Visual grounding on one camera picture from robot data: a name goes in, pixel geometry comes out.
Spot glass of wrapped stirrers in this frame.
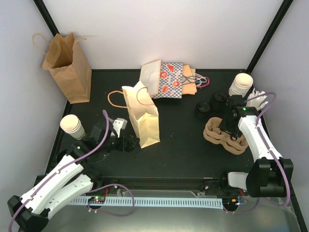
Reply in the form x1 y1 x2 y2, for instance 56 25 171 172
246 88 268 111

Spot tall black lid stack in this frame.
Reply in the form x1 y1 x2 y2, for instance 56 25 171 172
210 93 227 112

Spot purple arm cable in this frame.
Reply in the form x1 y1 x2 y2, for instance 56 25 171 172
8 109 114 232
243 91 290 206

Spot brown flat paper bag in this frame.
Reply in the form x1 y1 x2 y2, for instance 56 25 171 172
182 65 197 95

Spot coloured bag handle cords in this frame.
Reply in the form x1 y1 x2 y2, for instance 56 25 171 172
182 72 211 88

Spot blue checkered paper bag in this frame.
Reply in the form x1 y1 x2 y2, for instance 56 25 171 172
153 62 183 99

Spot light blue slotted cable duct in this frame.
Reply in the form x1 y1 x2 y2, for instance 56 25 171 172
69 196 223 209

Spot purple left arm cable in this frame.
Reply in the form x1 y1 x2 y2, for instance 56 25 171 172
8 109 114 232

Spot standing brown paper bag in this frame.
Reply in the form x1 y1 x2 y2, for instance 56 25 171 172
32 33 92 104

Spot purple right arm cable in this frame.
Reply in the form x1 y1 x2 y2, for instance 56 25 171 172
243 91 290 206

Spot left stack of paper cups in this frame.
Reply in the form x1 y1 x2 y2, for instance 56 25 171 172
60 114 86 140

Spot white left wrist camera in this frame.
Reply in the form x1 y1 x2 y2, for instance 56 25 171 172
112 118 127 138

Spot small circuit board with LEDs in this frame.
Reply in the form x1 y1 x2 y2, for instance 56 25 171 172
88 196 106 204

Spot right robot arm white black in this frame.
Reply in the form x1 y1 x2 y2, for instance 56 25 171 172
219 95 294 198

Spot stack of white paper cups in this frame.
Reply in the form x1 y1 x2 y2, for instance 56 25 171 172
228 73 253 97

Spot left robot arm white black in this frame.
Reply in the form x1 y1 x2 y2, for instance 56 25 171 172
7 118 139 232

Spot purple cable loop at front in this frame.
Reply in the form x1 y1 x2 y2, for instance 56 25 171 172
86 183 136 216

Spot black left frame post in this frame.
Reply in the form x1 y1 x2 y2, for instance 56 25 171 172
33 0 59 37

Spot black right frame post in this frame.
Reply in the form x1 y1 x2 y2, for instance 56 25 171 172
246 0 294 74

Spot black frame post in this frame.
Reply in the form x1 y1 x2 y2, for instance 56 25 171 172
246 0 294 74
33 0 59 37

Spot white flat paper bag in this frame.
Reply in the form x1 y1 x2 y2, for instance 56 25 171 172
139 59 161 97

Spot cream paper bag with handles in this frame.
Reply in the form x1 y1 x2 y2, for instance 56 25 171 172
107 81 160 148

